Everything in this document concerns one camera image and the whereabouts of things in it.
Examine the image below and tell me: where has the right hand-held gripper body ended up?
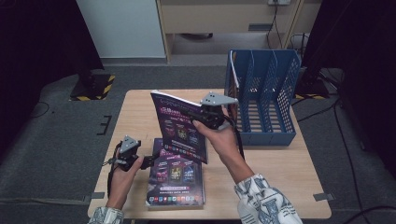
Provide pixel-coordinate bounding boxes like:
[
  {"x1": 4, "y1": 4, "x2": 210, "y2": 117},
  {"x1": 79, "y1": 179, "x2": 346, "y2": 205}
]
[{"x1": 188, "y1": 91, "x2": 240, "y2": 131}]

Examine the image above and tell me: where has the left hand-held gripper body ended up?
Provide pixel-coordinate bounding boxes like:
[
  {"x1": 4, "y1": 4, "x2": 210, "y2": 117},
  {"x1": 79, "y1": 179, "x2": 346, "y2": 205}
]
[{"x1": 113, "y1": 134, "x2": 148, "y2": 173}]

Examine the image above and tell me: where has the dark red cover book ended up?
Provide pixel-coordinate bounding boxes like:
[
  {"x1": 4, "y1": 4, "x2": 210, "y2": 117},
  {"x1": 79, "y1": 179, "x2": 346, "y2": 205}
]
[{"x1": 228, "y1": 50, "x2": 241, "y2": 125}]

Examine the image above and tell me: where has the purple cover book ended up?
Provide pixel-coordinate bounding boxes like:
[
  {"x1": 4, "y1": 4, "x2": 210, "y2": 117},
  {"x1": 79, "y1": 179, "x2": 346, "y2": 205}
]
[
  {"x1": 145, "y1": 137, "x2": 207, "y2": 208},
  {"x1": 149, "y1": 89, "x2": 209, "y2": 165}
]

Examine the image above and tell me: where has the blue plastic file rack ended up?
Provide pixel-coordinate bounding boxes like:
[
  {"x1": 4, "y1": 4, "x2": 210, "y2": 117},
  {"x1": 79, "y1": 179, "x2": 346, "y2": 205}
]
[{"x1": 223, "y1": 48, "x2": 303, "y2": 147}]

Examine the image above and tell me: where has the person's left hand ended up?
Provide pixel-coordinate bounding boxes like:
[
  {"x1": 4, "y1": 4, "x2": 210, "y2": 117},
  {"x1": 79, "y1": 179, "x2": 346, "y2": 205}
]
[{"x1": 106, "y1": 157, "x2": 146, "y2": 196}]

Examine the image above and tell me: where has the person's right hand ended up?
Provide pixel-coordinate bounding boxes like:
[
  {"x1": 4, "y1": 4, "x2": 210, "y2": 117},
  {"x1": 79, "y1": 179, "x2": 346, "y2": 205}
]
[{"x1": 191, "y1": 119, "x2": 247, "y2": 170}]

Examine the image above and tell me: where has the black tape floor mark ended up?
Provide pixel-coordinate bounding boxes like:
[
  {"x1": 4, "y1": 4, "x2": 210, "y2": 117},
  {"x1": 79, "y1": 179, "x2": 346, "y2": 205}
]
[{"x1": 95, "y1": 115, "x2": 113, "y2": 136}]

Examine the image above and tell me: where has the grey tape piece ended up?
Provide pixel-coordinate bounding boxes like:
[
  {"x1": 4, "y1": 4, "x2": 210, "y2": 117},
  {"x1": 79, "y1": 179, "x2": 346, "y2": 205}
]
[
  {"x1": 83, "y1": 191, "x2": 106, "y2": 203},
  {"x1": 312, "y1": 192, "x2": 336, "y2": 203}
]

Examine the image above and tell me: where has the black stand base striped tape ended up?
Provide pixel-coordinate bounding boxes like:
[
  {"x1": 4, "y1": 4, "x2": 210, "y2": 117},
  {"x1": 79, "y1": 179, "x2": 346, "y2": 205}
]
[
  {"x1": 68, "y1": 69, "x2": 117, "y2": 103},
  {"x1": 293, "y1": 69, "x2": 331, "y2": 101}
]

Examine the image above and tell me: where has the beige wooden desk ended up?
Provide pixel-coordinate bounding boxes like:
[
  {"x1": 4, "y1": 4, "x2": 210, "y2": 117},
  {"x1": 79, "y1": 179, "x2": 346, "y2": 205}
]
[{"x1": 155, "y1": 0, "x2": 323, "y2": 64}]

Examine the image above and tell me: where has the white partition panel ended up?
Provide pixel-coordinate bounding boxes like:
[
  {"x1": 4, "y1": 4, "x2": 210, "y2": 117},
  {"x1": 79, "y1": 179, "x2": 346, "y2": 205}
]
[{"x1": 76, "y1": 0, "x2": 166, "y2": 59}]

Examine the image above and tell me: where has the left hand-held gripper cable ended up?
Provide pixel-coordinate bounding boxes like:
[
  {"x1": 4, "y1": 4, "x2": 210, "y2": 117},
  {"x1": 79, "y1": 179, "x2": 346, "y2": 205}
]
[{"x1": 102, "y1": 141, "x2": 124, "y2": 198}]

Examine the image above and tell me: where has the hand-held gripper cable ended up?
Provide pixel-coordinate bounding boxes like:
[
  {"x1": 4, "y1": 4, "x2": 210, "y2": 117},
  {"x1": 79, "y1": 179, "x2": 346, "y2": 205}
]
[
  {"x1": 102, "y1": 141, "x2": 124, "y2": 198},
  {"x1": 223, "y1": 115, "x2": 246, "y2": 161}
]

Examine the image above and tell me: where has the right hand-held gripper cable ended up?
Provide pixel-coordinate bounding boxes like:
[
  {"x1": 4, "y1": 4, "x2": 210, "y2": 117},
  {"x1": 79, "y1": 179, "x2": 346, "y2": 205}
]
[{"x1": 223, "y1": 115, "x2": 246, "y2": 161}]

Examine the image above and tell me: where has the thin black floor cable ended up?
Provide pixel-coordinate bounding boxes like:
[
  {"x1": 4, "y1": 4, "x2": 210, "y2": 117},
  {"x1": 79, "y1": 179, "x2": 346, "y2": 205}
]
[{"x1": 29, "y1": 101, "x2": 50, "y2": 119}]

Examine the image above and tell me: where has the black cable bundle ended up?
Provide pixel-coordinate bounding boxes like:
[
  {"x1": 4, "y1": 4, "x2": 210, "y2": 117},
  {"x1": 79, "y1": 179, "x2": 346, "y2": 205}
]
[{"x1": 289, "y1": 32, "x2": 309, "y2": 59}]

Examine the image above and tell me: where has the black hanging power cable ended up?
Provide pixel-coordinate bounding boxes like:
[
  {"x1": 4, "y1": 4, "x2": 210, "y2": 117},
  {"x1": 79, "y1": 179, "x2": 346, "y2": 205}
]
[{"x1": 265, "y1": 4, "x2": 283, "y2": 49}]

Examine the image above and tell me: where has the curved black floor cable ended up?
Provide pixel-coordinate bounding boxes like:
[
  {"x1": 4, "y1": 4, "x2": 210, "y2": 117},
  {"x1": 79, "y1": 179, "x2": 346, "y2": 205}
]
[{"x1": 342, "y1": 204, "x2": 396, "y2": 224}]

